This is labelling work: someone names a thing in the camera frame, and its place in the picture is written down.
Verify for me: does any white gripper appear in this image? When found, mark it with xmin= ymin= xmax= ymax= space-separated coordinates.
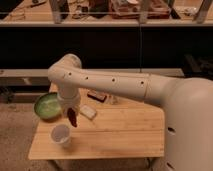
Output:
xmin=57 ymin=94 xmax=81 ymax=116

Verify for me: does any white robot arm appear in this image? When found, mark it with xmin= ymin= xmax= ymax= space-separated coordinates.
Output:
xmin=48 ymin=54 xmax=213 ymax=171

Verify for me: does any white sponge block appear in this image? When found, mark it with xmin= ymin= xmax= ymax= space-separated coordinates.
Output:
xmin=80 ymin=105 xmax=97 ymax=120

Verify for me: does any green bowl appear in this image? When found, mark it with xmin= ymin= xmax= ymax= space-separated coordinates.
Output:
xmin=34 ymin=92 xmax=61 ymax=120

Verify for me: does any dark red rectangular block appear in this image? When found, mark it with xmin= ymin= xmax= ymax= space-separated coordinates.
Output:
xmin=87 ymin=91 xmax=107 ymax=103

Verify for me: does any small clear glass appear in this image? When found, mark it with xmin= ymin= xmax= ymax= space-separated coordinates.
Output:
xmin=109 ymin=95 xmax=118 ymax=105

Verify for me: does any background shelf with clutter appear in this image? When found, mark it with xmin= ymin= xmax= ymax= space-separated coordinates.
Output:
xmin=0 ymin=0 xmax=213 ymax=27

